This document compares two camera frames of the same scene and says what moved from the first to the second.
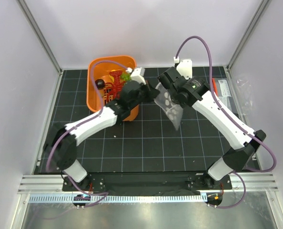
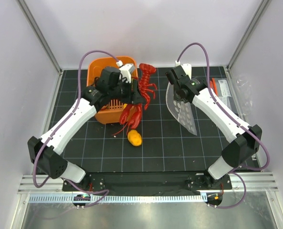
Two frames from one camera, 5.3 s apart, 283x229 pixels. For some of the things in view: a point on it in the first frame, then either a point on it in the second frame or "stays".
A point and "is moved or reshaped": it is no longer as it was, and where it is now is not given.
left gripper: [152, 92] -> [129, 98]
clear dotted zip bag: [173, 109] -> [181, 110]
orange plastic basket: [98, 70] stays
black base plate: [147, 183] stays
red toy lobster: [113, 89] is moved or reshaped
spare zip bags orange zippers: [221, 89] stays
